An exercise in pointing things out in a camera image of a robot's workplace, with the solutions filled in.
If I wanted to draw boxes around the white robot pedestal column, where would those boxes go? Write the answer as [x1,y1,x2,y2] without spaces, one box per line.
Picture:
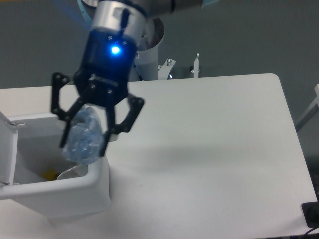
[134,18,165,81]

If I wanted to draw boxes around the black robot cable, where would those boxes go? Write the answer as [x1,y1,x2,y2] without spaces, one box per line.
[133,63,145,82]

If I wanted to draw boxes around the clear blue plastic bottle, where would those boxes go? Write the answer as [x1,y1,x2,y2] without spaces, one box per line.
[62,106,103,165]

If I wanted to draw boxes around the white stand leg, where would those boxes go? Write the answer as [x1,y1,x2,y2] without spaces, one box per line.
[295,84,319,132]

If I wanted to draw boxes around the yellow trash item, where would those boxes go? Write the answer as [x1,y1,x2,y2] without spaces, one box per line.
[41,168,60,181]

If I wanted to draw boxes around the white open trash can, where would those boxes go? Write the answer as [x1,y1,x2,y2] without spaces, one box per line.
[0,113,111,218]

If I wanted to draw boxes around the white metal base frame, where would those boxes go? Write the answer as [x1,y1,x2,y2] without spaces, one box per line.
[158,53,201,80]

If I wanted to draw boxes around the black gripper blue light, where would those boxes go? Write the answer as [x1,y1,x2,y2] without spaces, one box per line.
[51,29,145,157]

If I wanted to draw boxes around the clear printed plastic wrapper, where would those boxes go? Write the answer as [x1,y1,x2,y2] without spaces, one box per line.
[57,164,88,180]

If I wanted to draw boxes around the black device at edge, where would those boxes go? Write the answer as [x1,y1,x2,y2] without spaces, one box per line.
[301,202,319,228]

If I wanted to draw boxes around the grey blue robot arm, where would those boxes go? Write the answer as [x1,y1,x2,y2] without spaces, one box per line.
[51,0,210,157]

